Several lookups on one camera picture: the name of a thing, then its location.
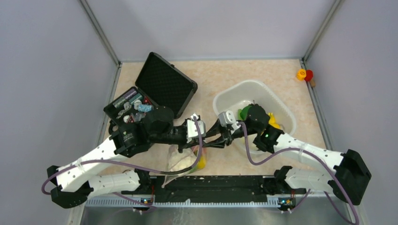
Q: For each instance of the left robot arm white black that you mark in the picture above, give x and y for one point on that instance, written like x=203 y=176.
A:
x=81 y=180

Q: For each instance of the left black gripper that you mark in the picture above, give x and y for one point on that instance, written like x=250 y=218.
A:
x=186 y=145

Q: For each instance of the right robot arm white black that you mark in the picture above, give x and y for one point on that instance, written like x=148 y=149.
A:
x=344 y=174

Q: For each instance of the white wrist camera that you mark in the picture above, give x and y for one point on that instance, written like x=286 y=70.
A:
x=194 y=121
x=228 y=120

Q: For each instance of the black poker chip case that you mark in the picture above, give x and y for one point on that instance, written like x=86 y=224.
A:
x=159 y=83

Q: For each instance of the clear pink-dotted zip bag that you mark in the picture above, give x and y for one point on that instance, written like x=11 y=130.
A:
x=170 y=178

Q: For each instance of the yellow toy bell pepper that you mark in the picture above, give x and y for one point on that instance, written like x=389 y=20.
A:
x=272 y=121

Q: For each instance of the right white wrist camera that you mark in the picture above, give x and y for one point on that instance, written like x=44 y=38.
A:
x=228 y=120

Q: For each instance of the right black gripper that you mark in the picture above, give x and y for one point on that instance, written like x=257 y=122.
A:
x=219 y=142

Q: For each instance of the orange toy piece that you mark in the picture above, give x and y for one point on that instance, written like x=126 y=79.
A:
x=301 y=75

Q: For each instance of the red toy piece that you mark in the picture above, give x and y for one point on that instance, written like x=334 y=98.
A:
x=309 y=75

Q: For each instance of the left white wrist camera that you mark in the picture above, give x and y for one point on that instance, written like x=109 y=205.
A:
x=194 y=121

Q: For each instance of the white toy cauliflower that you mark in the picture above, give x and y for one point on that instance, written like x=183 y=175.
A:
x=178 y=161

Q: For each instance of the green toy bok choy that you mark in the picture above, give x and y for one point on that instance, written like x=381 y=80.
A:
x=243 y=113

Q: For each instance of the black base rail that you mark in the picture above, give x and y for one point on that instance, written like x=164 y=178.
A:
x=214 y=189

